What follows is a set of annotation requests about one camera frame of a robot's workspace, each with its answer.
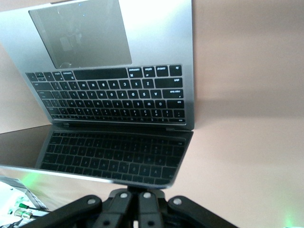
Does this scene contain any brown table cover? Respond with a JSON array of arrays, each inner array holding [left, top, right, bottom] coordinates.
[[0, 0, 304, 228]]

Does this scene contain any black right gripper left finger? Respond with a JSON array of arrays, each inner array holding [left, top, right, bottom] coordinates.
[[30, 185, 138, 228]]

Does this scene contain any grey laptop with black keyboard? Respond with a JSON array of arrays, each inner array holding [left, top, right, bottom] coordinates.
[[0, 0, 196, 190]]

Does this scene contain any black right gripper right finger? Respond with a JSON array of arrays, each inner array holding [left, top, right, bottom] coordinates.
[[137, 185, 238, 228]]

